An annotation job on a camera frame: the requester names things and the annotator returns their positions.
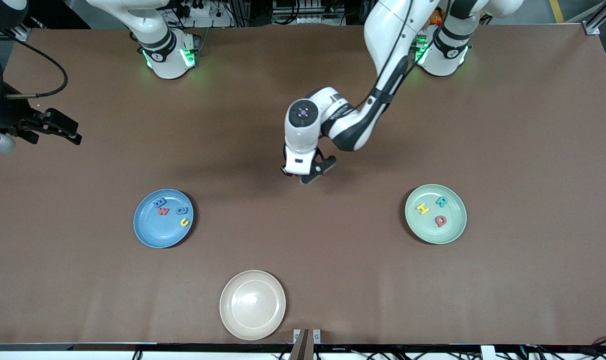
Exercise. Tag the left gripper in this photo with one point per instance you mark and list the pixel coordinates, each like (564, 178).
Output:
(287, 174)

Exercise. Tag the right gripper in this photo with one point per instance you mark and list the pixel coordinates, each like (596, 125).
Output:
(5, 118)

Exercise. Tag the blue lowercase letter e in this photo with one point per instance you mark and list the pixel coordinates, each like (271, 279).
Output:
(182, 210)

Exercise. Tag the yellow lowercase letter n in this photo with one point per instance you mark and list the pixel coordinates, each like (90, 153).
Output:
(184, 225)

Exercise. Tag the red lowercase letter w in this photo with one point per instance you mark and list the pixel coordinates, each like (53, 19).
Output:
(163, 212)

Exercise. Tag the blue lowercase letter m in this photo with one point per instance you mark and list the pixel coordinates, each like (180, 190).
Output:
(159, 203)

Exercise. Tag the yellow capital letter H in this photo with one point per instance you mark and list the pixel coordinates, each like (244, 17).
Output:
(422, 208)

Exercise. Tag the red capital letter Q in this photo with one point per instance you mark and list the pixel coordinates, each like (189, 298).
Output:
(436, 220)

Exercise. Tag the teal capital letter R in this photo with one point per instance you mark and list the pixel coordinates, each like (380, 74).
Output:
(441, 204)

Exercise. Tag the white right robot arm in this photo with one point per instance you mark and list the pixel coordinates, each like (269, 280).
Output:
(152, 20)

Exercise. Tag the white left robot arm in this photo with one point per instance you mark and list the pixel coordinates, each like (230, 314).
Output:
(393, 30)

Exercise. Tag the beige plate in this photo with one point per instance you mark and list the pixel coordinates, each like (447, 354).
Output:
(252, 305)

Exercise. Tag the blue plate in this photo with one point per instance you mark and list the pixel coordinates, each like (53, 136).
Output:
(152, 232)

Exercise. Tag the green plate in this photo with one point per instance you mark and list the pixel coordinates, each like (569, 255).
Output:
(428, 230)

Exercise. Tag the metal electronics rack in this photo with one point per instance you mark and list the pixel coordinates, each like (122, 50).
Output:
(308, 10)

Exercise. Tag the white power strip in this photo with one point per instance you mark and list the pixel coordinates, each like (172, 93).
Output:
(202, 12)

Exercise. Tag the green lit connector box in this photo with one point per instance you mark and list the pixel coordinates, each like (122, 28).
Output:
(422, 50)

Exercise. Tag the orange snack bags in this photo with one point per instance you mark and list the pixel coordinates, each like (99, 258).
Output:
(435, 17)

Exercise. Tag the aluminium frame profile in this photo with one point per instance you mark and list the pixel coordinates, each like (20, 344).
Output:
(600, 17)
(23, 34)

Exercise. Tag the table edge post bracket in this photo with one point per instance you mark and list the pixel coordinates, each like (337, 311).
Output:
(302, 345)

